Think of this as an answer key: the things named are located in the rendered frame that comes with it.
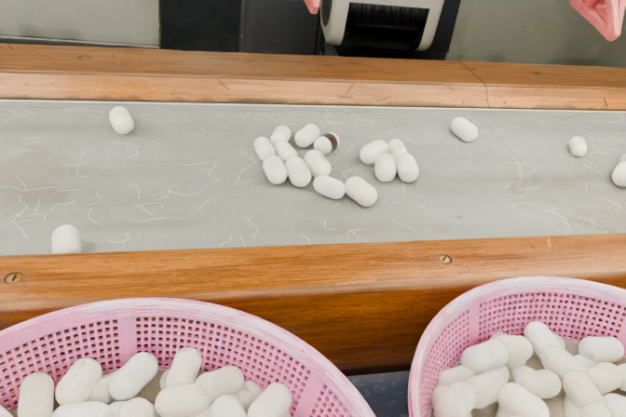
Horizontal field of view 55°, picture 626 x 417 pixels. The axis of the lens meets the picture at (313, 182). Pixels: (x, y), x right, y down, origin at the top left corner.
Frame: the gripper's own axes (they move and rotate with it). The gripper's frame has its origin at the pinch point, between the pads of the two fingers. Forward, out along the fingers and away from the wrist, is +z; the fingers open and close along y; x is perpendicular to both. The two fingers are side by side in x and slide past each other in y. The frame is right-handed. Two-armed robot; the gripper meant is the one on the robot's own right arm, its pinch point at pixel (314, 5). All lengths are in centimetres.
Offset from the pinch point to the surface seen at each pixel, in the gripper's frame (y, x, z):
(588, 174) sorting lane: 28.7, -2.6, 21.5
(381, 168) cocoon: 3.8, -4.5, 21.2
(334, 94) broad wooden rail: 3.9, 8.2, 7.2
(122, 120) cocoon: -20.8, 1.7, 13.8
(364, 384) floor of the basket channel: -2.0, -10.3, 40.8
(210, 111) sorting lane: -11.6, 7.2, 10.1
